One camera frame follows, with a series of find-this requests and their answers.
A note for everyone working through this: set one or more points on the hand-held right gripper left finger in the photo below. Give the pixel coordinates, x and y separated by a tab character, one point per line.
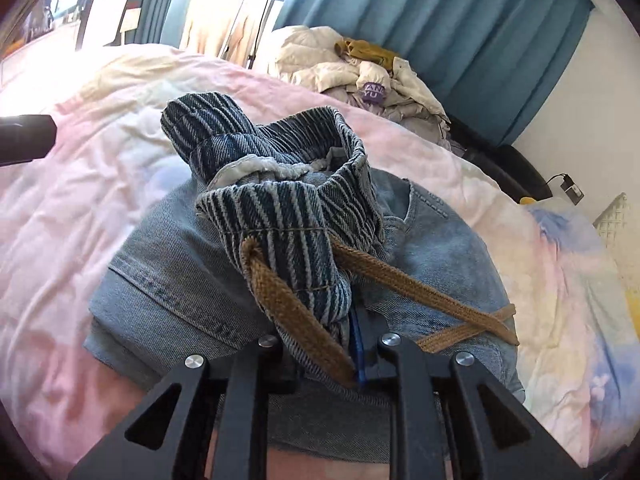
250	385

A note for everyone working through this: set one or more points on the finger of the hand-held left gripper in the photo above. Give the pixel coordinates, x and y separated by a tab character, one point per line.
25	137

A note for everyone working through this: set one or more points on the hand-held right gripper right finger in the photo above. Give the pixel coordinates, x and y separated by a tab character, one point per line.
357	350

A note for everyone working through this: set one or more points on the light blue denim jeans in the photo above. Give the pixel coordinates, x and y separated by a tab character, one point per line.
175	280

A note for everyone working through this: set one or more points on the white vanity desk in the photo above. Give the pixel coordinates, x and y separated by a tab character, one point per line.
50	55

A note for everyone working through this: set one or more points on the pastel tie-dye bed blanket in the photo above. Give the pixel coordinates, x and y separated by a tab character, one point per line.
75	210

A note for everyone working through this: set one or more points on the row of cosmetic bottles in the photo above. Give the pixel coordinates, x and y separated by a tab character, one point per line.
40	22

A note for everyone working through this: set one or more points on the white chair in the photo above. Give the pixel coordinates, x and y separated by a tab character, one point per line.
105	15

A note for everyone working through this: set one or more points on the teal curtain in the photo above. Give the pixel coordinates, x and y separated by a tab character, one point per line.
150	0
450	35

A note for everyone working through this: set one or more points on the hanging beige garment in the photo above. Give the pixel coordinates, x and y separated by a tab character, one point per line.
215	25

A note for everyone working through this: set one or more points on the yellow plush toy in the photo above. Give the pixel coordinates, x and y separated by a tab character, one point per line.
527	200

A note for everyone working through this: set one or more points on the grey crumpled garment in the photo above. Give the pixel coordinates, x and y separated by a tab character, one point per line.
425	125

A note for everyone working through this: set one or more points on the pastel tie-dye pillow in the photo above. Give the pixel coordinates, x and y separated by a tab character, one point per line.
565	230

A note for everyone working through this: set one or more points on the black armchair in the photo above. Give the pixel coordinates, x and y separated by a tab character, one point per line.
520	170

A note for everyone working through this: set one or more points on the white garment with purple patch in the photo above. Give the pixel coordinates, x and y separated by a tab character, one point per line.
374	85

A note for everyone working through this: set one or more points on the garment steamer stand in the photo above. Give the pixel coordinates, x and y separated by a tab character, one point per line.
265	20

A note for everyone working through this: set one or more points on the cream quilted headboard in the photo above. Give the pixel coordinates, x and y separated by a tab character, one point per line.
612	222

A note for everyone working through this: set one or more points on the crumpled white duvet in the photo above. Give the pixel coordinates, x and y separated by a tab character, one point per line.
305	50

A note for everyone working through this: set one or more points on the mustard yellow garment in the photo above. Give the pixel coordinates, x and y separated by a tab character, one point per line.
365	52

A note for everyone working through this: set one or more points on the wall socket with charger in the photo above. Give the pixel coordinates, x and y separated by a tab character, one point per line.
562	181

